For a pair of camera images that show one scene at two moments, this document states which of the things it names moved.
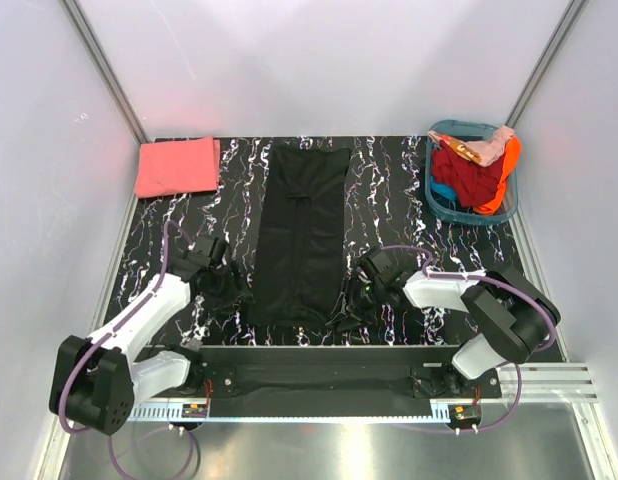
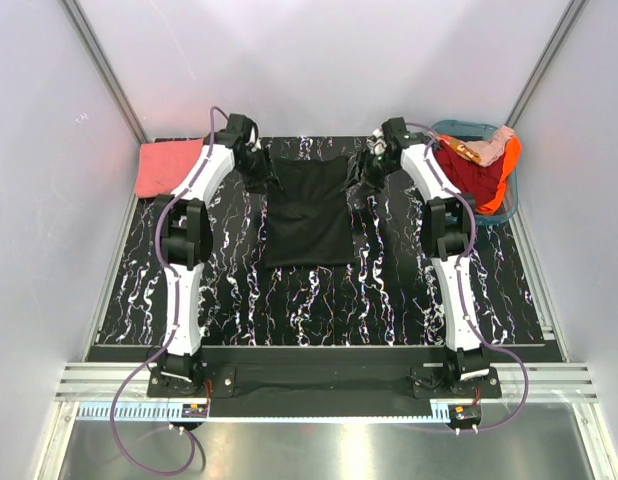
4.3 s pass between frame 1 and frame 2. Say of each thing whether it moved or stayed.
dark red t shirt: stayed
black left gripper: moved
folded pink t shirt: stayed
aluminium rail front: stayed
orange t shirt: stayed
